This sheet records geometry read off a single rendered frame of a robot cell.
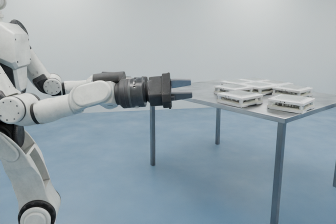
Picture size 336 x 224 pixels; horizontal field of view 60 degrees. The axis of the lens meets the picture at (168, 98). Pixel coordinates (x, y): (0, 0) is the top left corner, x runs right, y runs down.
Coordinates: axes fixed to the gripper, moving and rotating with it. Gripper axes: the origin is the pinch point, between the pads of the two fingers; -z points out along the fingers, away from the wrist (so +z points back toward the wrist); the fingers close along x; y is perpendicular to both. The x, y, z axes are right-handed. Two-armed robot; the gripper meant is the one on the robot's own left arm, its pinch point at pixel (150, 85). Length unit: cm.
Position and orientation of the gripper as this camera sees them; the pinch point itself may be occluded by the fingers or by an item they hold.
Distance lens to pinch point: 157.5
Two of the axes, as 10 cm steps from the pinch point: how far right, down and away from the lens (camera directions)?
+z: -9.2, -0.1, -3.9
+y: -1.9, -8.6, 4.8
